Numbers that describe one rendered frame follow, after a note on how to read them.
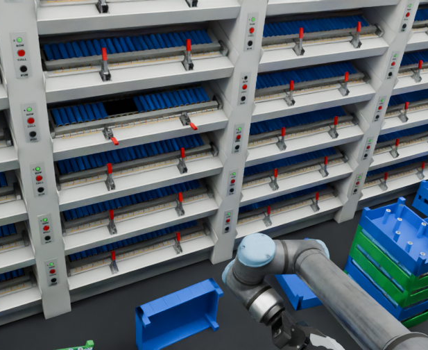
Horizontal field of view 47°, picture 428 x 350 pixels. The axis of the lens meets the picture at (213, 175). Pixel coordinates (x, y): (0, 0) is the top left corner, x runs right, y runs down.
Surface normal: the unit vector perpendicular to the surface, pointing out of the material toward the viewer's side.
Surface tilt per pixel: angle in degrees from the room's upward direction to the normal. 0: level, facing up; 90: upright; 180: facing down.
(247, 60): 90
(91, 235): 22
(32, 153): 90
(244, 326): 0
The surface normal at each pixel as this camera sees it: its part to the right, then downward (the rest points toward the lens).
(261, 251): 0.07, -0.69
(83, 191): 0.26, -0.57
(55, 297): 0.47, 0.53
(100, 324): 0.08, -0.83
